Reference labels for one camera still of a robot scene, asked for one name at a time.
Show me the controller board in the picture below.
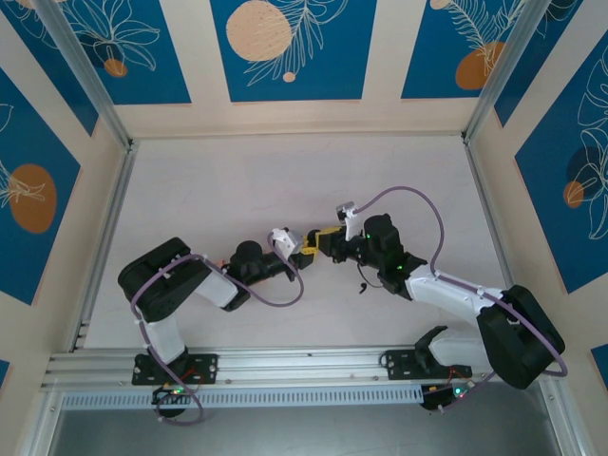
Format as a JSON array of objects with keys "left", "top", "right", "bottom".
[
  {"left": 150, "top": 385, "right": 197, "bottom": 406},
  {"left": 420, "top": 382, "right": 476, "bottom": 413}
]

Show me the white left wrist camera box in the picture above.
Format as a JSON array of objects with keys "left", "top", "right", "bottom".
[{"left": 267, "top": 227, "right": 306, "bottom": 261}]

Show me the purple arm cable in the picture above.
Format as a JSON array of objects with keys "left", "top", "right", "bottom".
[
  {"left": 130, "top": 232, "right": 305, "bottom": 427},
  {"left": 355, "top": 185, "right": 569, "bottom": 414}
]

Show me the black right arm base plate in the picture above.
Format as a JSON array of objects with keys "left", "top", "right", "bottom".
[{"left": 382, "top": 349, "right": 474, "bottom": 381}]

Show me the left controller board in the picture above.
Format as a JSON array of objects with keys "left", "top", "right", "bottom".
[{"left": 150, "top": 385, "right": 197, "bottom": 406}]

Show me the white slotted cable duct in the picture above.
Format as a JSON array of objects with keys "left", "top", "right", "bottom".
[{"left": 59, "top": 385, "right": 425, "bottom": 410}]

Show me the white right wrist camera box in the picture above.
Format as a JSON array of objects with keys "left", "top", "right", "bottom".
[{"left": 334, "top": 200, "right": 366, "bottom": 241}]

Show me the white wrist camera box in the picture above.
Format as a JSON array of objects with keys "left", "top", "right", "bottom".
[
  {"left": 267, "top": 227, "right": 306, "bottom": 261},
  {"left": 334, "top": 200, "right": 366, "bottom": 241}
]

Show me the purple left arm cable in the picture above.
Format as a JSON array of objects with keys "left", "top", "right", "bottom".
[{"left": 130, "top": 232, "right": 305, "bottom": 427}]

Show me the aluminium right side rail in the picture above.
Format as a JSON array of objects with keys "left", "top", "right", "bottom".
[{"left": 463, "top": 135, "right": 538, "bottom": 344}]

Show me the aluminium left side rail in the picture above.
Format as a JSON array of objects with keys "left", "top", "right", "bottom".
[{"left": 68, "top": 140, "right": 140, "bottom": 353}]

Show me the aluminium right frame post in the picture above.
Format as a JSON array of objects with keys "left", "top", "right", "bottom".
[{"left": 463, "top": 0, "right": 560, "bottom": 143}]

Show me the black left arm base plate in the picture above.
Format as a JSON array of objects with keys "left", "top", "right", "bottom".
[{"left": 131, "top": 352, "right": 220, "bottom": 387}]

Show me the aluminium mounting rail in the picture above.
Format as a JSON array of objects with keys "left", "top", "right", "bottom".
[{"left": 40, "top": 342, "right": 564, "bottom": 391}]

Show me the right controller board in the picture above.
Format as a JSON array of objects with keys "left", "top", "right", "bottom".
[{"left": 420, "top": 382, "right": 476, "bottom": 413}]

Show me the aluminium frame post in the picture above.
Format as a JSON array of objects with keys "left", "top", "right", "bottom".
[
  {"left": 32, "top": 0, "right": 134, "bottom": 149},
  {"left": 463, "top": 0, "right": 560, "bottom": 143}
]

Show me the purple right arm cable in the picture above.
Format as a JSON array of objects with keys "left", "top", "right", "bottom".
[{"left": 355, "top": 185, "right": 569, "bottom": 414}]

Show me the aluminium left frame post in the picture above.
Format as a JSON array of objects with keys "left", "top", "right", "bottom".
[{"left": 32, "top": 0, "right": 134, "bottom": 149}]

